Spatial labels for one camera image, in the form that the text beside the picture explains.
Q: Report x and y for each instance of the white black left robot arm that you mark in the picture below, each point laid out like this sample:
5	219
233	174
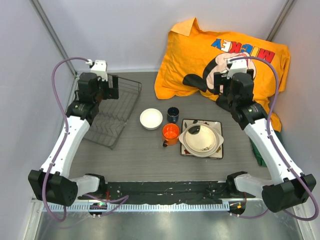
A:
70	135

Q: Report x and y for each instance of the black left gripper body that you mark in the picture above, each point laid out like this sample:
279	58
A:
103	87

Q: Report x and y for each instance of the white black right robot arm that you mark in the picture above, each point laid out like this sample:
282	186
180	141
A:
252	119

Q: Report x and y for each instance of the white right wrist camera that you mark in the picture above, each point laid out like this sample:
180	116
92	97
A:
236	66

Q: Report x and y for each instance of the black wire dish rack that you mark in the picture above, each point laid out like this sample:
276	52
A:
114	114

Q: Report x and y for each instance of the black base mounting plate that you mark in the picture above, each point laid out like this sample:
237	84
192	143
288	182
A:
170	192

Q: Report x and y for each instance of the small cream plate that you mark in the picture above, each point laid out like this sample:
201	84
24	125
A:
201	138

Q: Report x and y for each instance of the white ribbed bowl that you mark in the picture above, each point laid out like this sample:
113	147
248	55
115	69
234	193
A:
151	118

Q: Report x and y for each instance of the square floral plate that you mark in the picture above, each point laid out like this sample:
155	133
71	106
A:
214	124

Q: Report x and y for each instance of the blue mug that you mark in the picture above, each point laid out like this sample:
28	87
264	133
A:
173	115

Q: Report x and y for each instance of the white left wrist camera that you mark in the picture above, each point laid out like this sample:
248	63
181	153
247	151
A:
98	67

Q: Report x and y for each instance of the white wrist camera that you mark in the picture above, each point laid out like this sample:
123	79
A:
98	67
236	66

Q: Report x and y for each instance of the large white oval dish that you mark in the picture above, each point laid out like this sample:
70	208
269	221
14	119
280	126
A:
220	141

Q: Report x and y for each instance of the white slotted cable duct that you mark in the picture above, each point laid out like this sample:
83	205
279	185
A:
83	206

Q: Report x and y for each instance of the orange mug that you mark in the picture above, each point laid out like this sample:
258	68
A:
170	134

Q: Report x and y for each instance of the aluminium frame rail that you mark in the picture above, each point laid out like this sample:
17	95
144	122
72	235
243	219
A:
291	192

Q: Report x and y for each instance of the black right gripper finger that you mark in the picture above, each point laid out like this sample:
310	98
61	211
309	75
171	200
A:
217	81
251	72

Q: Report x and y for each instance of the orange Mickey pillow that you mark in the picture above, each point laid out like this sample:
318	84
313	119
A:
193	56

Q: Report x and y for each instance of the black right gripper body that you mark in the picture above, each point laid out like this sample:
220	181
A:
227	83

